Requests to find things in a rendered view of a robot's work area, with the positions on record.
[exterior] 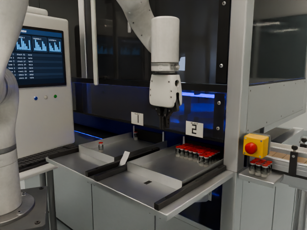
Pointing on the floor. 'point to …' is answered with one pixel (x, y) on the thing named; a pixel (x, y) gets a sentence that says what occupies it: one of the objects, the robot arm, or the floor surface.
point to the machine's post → (236, 109)
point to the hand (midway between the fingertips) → (164, 122)
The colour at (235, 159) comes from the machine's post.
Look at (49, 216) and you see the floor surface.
